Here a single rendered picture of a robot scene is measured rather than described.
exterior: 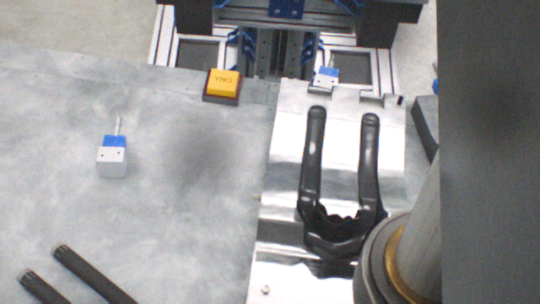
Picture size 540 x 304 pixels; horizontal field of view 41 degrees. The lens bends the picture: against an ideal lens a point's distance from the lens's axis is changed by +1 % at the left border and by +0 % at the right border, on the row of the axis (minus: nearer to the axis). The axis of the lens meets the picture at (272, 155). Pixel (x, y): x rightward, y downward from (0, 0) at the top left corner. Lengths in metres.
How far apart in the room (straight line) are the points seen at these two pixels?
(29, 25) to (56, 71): 1.32
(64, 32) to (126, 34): 0.24
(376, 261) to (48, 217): 0.99
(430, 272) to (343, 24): 1.46
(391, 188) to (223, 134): 0.39
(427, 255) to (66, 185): 1.07
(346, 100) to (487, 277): 1.32
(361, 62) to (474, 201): 2.35
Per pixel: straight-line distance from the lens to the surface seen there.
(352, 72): 2.49
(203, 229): 1.37
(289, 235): 1.26
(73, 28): 2.92
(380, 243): 0.52
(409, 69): 2.84
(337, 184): 1.32
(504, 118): 0.16
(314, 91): 1.51
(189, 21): 1.78
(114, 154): 1.41
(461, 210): 0.19
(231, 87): 1.54
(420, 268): 0.47
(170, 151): 1.48
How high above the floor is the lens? 1.98
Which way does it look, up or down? 53 degrees down
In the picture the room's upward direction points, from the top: 7 degrees clockwise
